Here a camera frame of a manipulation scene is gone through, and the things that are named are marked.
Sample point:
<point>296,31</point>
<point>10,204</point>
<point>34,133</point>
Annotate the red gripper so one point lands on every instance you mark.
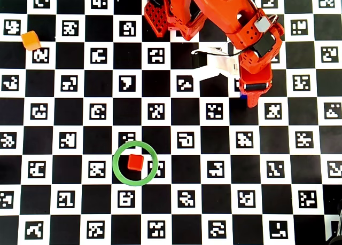
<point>255,86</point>

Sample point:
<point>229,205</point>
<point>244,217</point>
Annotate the blue cube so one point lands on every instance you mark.
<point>242,96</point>

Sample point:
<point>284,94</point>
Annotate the orange cube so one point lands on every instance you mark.
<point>30,40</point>

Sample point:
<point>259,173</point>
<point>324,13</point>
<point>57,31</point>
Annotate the red robot arm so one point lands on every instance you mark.
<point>213,4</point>

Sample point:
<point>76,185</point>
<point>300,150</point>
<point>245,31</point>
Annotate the black white marker checkerboard mat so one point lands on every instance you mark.
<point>37,146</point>

